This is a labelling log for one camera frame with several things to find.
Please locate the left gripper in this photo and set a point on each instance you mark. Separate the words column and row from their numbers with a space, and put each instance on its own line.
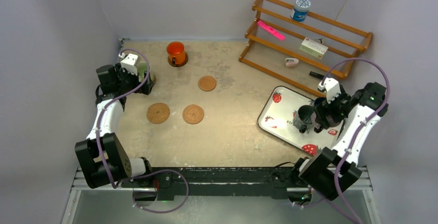
column 121, row 72

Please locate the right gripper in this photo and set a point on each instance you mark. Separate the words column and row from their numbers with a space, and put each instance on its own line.
column 326, row 106

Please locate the light green mug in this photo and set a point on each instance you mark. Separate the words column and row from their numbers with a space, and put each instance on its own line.
column 142, row 69

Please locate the woven rattan coaster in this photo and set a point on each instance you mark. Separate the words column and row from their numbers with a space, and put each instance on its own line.
column 158, row 113
column 193, row 114

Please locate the orange mug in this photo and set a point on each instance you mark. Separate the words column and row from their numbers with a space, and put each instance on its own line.
column 176, row 49

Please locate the dark brown wooden coaster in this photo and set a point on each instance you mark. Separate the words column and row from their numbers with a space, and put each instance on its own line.
column 173, row 63

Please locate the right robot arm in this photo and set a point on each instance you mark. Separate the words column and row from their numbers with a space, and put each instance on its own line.
column 333, row 170

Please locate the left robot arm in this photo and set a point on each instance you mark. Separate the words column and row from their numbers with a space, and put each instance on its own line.
column 101, row 155

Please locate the dark grey mug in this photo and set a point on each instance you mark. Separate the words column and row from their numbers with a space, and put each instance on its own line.
column 304, row 119

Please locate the black blue marker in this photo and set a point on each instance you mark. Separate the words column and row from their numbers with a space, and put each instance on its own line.
column 316, row 75

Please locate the strawberry print tray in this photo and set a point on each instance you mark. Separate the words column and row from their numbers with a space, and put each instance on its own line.
column 277, row 118

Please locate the wooden tiered shelf rack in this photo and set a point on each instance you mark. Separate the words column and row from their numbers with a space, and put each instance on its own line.
column 300, row 52

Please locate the green white box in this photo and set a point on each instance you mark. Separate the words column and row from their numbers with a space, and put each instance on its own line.
column 313, row 47

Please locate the pink highlighter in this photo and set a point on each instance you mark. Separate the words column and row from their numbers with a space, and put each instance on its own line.
column 271, row 30

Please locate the blue white jar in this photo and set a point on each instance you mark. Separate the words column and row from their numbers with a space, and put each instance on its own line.
column 300, row 10

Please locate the black aluminium mounting rail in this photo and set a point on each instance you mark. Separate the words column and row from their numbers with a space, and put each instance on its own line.
column 277, row 182

